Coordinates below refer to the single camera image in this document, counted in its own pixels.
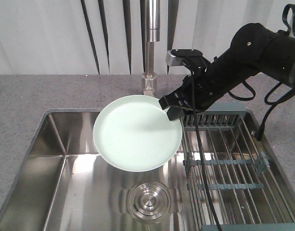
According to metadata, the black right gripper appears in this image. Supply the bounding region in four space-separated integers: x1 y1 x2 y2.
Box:
159 61 234 121

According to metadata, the light green round plate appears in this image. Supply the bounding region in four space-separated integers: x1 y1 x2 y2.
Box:
93 95 182 172

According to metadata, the stainless steel faucet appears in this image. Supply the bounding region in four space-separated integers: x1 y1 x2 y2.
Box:
142 0 160 97

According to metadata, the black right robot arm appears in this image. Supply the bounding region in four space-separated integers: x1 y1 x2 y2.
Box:
159 23 295 120

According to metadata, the steel and teal dish rack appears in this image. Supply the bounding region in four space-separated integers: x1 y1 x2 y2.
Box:
181 103 295 231

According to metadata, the round steel sink drain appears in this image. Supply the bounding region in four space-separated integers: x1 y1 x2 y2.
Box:
119 181 182 223

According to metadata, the stainless steel sink basin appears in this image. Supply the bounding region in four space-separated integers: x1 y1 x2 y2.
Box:
0 110 195 231

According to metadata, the white pleated curtain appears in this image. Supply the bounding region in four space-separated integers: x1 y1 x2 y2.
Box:
0 0 287 75

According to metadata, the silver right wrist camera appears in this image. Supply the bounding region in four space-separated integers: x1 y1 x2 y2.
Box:
166 49 203 66

